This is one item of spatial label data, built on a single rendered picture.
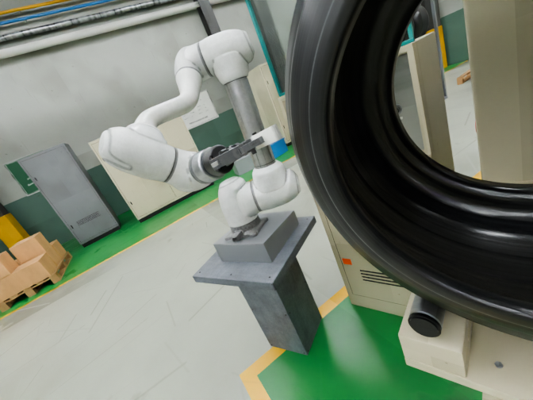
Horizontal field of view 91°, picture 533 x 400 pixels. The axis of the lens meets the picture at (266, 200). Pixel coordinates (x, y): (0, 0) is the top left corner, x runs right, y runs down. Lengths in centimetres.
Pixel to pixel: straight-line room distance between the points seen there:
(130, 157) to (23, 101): 781
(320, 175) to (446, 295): 22
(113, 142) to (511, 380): 84
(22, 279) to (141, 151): 488
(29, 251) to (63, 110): 382
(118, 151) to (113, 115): 751
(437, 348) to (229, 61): 104
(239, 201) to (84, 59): 757
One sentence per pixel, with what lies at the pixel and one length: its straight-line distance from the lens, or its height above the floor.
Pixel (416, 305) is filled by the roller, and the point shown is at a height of 92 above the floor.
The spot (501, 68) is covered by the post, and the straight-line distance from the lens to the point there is 67.
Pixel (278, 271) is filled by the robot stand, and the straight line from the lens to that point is 113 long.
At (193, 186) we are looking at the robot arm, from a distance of 76.
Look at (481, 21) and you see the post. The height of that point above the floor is 126.
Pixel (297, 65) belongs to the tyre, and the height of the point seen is 131.
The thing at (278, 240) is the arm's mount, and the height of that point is 70.
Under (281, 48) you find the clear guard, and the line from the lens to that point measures 124.
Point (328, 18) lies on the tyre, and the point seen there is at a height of 133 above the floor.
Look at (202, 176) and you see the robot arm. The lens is 70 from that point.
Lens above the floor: 129
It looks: 20 degrees down
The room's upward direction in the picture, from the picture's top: 23 degrees counter-clockwise
